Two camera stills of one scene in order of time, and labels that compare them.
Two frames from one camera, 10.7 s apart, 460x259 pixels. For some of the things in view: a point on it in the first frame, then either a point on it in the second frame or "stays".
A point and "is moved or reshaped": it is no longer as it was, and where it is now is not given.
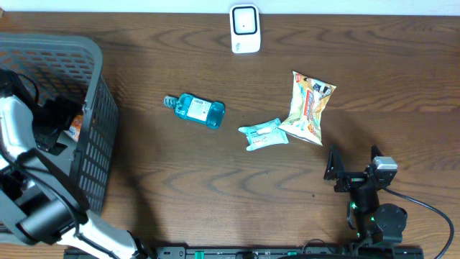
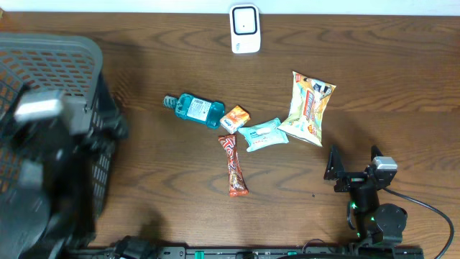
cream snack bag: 304,121 stays
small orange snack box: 74,129 is moved or reshaped
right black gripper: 351,180 stays
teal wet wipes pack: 264,134 stays
